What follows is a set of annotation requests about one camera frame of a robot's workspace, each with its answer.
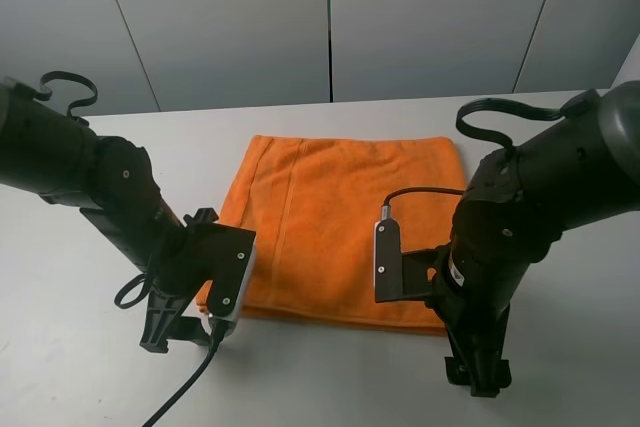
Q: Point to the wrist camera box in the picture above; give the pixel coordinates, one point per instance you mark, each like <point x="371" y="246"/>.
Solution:
<point x="400" y="276"/>
<point x="229" y="255"/>

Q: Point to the orange microfiber towel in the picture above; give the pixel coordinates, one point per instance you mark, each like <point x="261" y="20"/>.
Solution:
<point x="313" y="204"/>

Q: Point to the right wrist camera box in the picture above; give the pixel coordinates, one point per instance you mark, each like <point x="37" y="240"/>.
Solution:
<point x="400" y="276"/>

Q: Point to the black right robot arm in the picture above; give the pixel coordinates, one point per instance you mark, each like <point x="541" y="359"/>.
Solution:
<point x="552" y="170"/>

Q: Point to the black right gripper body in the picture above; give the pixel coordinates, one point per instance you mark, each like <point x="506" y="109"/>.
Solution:
<point x="472" y="288"/>

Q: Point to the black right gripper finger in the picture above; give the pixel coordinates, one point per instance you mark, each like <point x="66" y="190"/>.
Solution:
<point x="457" y="364"/>
<point x="489" y="372"/>

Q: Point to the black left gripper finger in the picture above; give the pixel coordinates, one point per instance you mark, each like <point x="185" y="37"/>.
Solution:
<point x="163" y="321"/>
<point x="189" y="329"/>

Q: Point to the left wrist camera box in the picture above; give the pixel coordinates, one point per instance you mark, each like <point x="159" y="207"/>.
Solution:
<point x="229" y="255"/>

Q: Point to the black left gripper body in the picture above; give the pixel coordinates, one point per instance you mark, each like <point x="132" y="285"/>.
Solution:
<point x="176" y="259"/>

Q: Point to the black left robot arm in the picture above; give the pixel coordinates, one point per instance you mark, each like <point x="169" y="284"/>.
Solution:
<point x="109" y="180"/>

